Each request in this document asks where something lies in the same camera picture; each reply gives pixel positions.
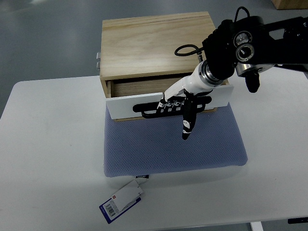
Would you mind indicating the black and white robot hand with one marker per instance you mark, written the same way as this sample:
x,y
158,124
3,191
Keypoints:
x,y
187,96

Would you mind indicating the black drawer handle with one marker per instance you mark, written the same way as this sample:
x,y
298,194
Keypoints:
x,y
173,108

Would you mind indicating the white drawer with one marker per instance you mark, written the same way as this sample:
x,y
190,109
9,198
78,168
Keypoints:
x,y
123,94

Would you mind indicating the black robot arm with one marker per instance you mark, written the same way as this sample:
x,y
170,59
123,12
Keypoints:
x,y
249,46

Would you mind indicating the blue mesh cushion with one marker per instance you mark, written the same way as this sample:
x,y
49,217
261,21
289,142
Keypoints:
x,y
151,146

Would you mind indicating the white and blue product tag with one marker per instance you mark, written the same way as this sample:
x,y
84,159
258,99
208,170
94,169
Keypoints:
x,y
123,199

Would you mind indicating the wooden box corner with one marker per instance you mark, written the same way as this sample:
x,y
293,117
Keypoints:
x,y
290,4

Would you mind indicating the white table leg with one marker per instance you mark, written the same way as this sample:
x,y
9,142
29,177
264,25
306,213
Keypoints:
x,y
256,226

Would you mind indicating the black object at table edge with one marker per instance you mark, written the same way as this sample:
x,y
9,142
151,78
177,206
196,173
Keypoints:
x,y
298,220

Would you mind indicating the silver metal bracket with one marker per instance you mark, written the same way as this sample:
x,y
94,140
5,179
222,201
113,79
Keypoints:
x,y
98,59

